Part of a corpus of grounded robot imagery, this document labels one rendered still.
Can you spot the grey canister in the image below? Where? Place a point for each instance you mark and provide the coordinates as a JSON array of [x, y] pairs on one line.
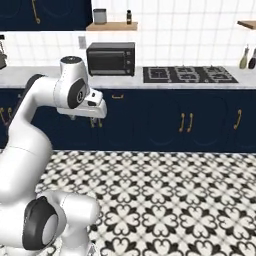
[[99, 16]]

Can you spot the dark countertop appliance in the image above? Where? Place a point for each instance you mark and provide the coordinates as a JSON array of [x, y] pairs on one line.
[[2, 58]]

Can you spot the dark glass bottle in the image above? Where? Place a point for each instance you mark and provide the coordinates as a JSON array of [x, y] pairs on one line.
[[252, 62]]

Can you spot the navy base cupboard run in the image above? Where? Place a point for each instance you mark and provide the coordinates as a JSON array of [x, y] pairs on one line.
[[206, 120]]

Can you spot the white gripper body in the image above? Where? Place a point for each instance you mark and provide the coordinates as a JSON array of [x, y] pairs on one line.
[[90, 111]]

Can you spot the black gas hob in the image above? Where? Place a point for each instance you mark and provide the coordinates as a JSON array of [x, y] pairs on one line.
[[190, 74]]

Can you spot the grey wall socket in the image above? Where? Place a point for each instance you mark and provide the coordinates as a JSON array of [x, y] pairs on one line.
[[82, 42]]

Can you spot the navy wall cupboard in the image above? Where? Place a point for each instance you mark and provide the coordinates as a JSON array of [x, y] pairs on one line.
[[63, 15]]

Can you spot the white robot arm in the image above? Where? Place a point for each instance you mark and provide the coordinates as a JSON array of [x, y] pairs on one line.
[[25, 156]]

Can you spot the black toaster oven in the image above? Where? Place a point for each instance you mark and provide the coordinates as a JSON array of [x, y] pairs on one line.
[[110, 60]]

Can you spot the wooden wall shelf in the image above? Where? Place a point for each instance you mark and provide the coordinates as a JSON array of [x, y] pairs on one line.
[[111, 26], [248, 24]]

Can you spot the olive green bottle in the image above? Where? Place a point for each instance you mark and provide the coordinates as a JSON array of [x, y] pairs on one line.
[[244, 61]]

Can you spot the dark small bottle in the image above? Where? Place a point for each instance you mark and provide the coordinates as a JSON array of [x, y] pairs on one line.
[[129, 18]]

